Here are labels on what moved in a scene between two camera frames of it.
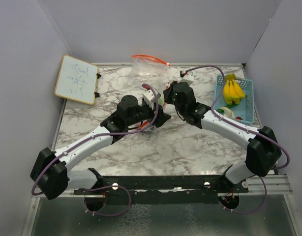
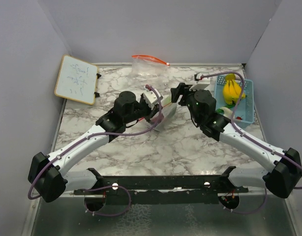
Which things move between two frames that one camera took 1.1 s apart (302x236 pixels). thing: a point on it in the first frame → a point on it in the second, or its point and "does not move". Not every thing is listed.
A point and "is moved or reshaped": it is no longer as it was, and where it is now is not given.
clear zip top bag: (149, 69) does not move
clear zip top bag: (145, 126) is moved or reshaped
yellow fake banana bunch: (232, 92) does not move
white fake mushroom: (228, 112) does not move
